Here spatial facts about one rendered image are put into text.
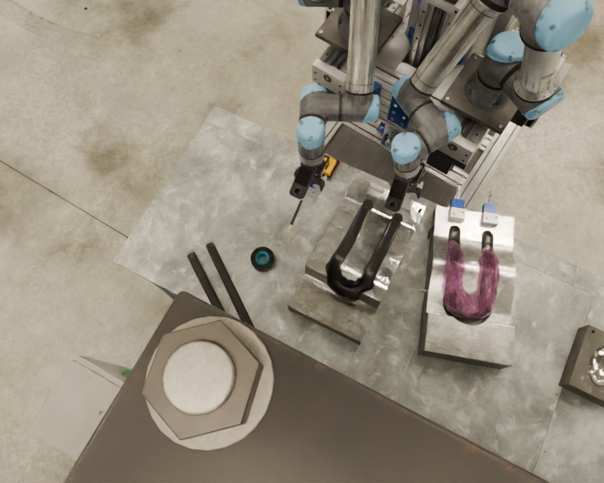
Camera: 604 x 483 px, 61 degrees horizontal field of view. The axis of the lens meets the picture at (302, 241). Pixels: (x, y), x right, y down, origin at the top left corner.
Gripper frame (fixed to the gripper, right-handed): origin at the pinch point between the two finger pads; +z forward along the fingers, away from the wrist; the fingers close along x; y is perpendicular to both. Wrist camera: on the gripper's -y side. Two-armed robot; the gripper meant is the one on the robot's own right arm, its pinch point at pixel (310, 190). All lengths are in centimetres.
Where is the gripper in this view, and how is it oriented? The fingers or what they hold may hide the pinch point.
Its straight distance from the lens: 167.4
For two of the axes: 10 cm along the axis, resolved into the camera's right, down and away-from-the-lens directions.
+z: 0.4, 3.2, 9.5
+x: -8.9, -4.3, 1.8
